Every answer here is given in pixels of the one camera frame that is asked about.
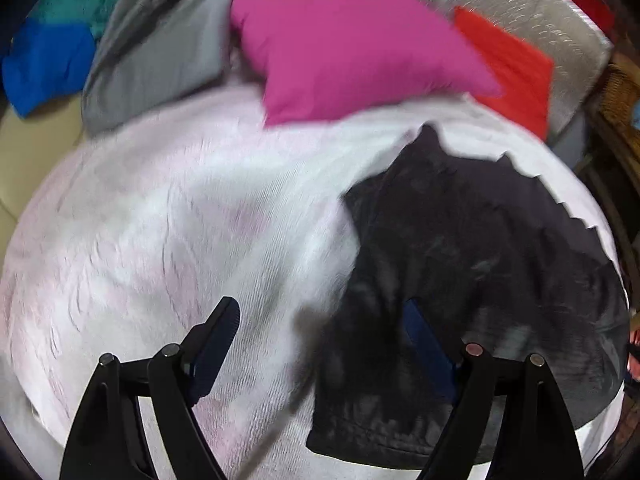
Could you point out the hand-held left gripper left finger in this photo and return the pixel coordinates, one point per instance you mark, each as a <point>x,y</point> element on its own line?
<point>220,340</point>

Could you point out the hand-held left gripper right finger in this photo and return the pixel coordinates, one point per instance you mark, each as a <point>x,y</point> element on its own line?
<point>425,345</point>

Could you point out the black jacket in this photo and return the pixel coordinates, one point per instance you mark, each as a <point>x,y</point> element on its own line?
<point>475,235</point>

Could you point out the white blanket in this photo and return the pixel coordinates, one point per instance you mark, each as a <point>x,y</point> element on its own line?
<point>150,235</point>

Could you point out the beige mattress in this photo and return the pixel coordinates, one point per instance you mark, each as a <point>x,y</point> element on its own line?
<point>25,160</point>

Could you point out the grey garment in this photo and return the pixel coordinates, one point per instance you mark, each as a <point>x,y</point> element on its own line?
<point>155,55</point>

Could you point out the magenta cloth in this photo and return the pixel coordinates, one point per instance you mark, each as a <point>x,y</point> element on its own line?
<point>350,45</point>

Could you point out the wicker basket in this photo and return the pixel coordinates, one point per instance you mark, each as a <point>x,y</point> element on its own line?
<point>620,105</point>

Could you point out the blue jacket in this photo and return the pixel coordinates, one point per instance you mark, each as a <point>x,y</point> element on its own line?
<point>45,67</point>

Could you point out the silver foil mat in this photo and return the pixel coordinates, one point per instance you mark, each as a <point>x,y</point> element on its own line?
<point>540,10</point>

